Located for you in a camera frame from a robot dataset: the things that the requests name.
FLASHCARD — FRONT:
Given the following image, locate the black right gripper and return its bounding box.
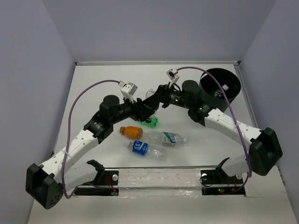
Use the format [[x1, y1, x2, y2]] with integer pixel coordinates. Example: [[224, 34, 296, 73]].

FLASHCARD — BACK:
[[142, 81, 192, 109]]

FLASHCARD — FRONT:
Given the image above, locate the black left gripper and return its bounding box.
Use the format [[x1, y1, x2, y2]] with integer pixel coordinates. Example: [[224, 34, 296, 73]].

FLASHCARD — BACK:
[[110, 94, 154, 125]]

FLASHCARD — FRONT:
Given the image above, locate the clear bottle white cap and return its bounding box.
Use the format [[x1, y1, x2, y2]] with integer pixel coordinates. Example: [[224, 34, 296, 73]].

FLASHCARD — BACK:
[[145, 89, 156, 98]]

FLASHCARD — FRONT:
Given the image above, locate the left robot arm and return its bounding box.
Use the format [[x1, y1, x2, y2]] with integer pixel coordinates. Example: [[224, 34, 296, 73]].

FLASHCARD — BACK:
[[25, 95, 161, 210]]

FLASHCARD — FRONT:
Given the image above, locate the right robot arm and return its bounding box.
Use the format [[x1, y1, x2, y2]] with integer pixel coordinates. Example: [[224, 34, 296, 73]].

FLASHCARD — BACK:
[[146, 80, 283, 183]]

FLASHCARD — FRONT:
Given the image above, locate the black round bin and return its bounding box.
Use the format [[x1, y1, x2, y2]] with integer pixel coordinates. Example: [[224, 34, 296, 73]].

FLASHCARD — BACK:
[[199, 68, 241, 112]]

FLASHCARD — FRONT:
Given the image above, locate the green plastic bottle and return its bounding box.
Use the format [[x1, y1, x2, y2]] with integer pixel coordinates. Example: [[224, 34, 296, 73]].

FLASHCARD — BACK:
[[139, 116, 158, 128]]

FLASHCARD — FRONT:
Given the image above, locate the orange juice bottle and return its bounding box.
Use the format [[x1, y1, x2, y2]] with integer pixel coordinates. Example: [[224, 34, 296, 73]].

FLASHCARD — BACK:
[[120, 126, 143, 140]]

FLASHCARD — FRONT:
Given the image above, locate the clear bottle green label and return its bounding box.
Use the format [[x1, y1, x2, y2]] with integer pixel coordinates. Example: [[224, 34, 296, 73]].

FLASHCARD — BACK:
[[148, 131, 187, 147]]

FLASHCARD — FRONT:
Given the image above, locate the clear bottle blue label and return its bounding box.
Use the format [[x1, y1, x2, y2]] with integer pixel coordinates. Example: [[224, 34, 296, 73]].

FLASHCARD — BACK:
[[124, 140, 166, 161]]

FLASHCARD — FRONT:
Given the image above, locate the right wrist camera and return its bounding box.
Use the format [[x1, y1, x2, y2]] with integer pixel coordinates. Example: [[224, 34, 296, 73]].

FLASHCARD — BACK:
[[166, 68, 179, 87]]

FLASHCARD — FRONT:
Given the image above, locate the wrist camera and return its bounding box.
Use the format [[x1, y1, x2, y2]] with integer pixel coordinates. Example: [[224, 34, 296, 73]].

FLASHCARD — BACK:
[[166, 68, 179, 87], [121, 83, 138, 103]]

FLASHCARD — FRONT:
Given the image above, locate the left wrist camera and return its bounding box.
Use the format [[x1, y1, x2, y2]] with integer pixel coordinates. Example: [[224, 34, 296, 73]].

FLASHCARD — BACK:
[[121, 83, 138, 103]]

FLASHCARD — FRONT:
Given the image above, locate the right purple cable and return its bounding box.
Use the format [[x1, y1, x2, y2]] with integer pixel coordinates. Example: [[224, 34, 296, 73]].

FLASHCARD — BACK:
[[176, 66, 253, 187]]

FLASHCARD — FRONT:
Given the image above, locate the purple cable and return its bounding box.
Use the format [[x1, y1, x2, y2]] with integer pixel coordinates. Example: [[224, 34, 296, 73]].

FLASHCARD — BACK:
[[61, 79, 124, 199], [176, 66, 253, 187]]

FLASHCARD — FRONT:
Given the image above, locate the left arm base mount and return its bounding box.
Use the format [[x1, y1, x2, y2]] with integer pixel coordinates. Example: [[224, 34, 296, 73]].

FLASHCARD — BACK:
[[75, 160, 119, 196]]

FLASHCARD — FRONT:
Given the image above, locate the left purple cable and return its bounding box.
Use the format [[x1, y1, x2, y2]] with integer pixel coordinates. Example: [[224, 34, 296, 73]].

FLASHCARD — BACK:
[[61, 79, 124, 199]]

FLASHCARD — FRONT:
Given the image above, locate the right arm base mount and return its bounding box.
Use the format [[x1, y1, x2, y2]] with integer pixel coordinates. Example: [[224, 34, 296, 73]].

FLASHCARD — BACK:
[[199, 158, 246, 196]]

